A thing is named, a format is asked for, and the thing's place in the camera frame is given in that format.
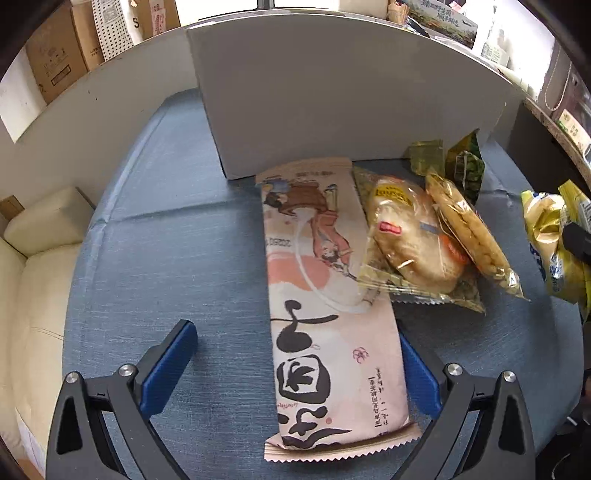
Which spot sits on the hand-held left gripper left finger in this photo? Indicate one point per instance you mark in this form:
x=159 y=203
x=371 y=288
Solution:
x=166 y=369

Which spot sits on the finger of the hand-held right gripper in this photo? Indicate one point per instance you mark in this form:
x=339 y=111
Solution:
x=577 y=241

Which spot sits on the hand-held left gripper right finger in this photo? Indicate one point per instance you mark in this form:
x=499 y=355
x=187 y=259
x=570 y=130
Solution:
x=422 y=383

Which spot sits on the yellow snack packet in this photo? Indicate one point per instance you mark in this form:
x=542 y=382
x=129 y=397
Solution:
x=547 y=240

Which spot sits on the pink calligraphy snack packet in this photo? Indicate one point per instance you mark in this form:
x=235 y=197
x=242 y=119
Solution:
x=323 y=323

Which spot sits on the white cardboard box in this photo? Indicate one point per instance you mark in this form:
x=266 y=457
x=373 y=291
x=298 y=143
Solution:
x=346 y=92

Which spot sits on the clear yellow crisp cake packet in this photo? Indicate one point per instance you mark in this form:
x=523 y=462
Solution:
x=466 y=221

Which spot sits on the blue tablecloth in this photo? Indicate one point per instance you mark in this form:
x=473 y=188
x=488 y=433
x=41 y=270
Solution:
x=194 y=258

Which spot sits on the granite counter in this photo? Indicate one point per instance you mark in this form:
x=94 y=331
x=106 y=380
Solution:
x=545 y=115

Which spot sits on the green pea snack packet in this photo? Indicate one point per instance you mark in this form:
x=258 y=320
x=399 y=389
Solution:
x=467 y=168

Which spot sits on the clear round pastry packet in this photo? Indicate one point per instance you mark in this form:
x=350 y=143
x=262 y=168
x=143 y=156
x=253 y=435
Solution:
x=411 y=240

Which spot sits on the cream sofa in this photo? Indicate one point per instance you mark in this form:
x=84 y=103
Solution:
x=37 y=286

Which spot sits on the small olive snack packet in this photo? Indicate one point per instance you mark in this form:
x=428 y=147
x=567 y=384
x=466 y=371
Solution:
x=425 y=157

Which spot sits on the white plastic bottle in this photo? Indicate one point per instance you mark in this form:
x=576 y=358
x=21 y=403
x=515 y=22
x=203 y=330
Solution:
x=495 y=46

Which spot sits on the brown cardboard piece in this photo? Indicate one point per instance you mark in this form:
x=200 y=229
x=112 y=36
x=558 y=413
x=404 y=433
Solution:
x=11 y=208

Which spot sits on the printed landscape gift box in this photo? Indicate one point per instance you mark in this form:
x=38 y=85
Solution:
x=443 y=21

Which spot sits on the large brown cardboard box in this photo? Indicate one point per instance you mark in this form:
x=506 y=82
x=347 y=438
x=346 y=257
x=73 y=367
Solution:
x=51 y=55

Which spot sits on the polka-dot paper bag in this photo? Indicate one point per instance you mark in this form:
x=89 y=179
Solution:
x=111 y=27

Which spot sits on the small open cardboard box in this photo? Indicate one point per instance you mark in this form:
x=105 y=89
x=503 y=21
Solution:
x=152 y=18

